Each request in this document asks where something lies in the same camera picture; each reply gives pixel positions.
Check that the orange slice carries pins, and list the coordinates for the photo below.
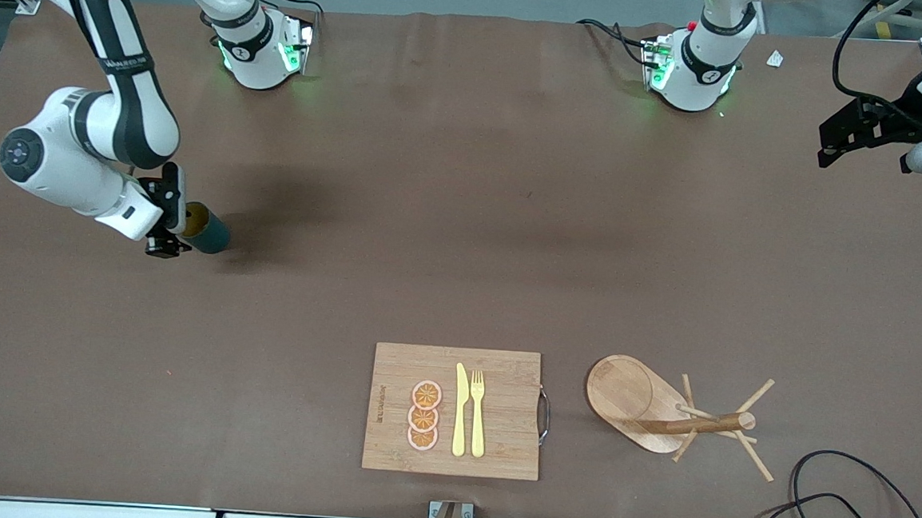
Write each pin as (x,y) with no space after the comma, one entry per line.
(423,419)
(422,440)
(426,395)

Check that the small white paper scrap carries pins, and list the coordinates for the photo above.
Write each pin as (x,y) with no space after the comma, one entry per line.
(775,59)

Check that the teal ribbed cup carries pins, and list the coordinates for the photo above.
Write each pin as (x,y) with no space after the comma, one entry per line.
(213,236)

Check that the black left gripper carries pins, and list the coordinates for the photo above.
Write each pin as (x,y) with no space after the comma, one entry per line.
(906,120)

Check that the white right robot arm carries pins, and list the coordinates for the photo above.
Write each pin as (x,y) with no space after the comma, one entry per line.
(50,170)

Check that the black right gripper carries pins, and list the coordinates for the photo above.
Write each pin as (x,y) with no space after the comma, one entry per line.
(164,195)

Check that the wooden mug tree stand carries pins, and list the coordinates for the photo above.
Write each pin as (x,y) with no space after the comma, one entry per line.
(617,393)

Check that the brown table cover sheet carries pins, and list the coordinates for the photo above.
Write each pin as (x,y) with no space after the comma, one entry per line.
(429,249)

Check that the yellow plastic fork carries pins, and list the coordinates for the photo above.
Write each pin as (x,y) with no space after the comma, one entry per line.
(478,428)

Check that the yellow plastic knife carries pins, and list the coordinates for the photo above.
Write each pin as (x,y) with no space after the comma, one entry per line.
(460,419)

